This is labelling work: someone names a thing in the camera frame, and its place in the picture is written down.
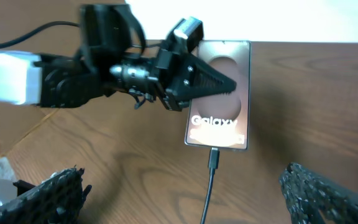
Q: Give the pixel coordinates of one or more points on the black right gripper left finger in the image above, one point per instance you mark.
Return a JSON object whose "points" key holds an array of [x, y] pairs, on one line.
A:
{"points": [[57, 199]]}

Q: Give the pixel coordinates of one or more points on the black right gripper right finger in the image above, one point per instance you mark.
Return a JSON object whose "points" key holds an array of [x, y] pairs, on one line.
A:
{"points": [[313, 198]]}

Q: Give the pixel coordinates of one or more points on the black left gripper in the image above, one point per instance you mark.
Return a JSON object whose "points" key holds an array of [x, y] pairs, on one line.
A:
{"points": [[179, 77]]}

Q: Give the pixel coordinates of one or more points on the Galaxy smartphone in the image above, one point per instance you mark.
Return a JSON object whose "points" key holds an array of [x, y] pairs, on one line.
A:
{"points": [[222, 121]]}

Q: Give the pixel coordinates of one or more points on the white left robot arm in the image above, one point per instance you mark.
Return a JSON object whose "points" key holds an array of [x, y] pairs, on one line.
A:
{"points": [[111, 59]]}

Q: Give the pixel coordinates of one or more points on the brown cardboard sheet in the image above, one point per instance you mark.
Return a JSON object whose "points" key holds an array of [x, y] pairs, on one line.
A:
{"points": [[16, 122]]}

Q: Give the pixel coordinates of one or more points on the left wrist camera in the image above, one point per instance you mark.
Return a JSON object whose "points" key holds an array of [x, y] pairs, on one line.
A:
{"points": [[187, 34]]}

